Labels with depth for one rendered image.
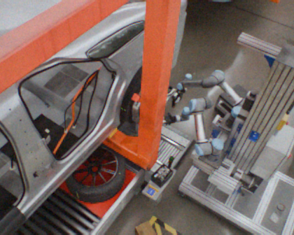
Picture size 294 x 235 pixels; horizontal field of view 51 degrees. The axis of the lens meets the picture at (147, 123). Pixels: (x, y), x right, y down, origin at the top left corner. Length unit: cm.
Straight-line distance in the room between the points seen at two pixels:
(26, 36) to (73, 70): 239
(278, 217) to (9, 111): 291
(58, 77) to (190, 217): 215
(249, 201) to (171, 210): 88
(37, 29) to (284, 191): 336
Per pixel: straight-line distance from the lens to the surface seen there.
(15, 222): 282
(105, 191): 325
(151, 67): 224
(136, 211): 369
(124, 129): 400
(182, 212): 373
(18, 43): 117
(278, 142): 297
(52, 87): 346
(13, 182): 313
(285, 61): 242
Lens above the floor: 341
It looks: 52 degrees down
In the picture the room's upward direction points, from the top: 5 degrees clockwise
